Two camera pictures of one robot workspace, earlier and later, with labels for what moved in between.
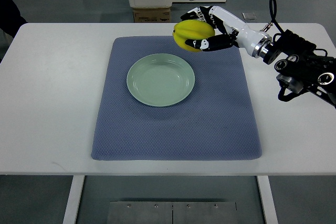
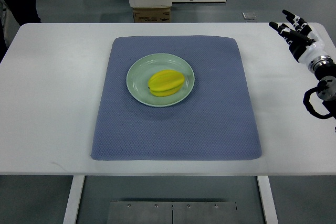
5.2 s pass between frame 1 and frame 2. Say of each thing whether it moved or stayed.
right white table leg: stayed
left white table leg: stayed
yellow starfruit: moved
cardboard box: stayed
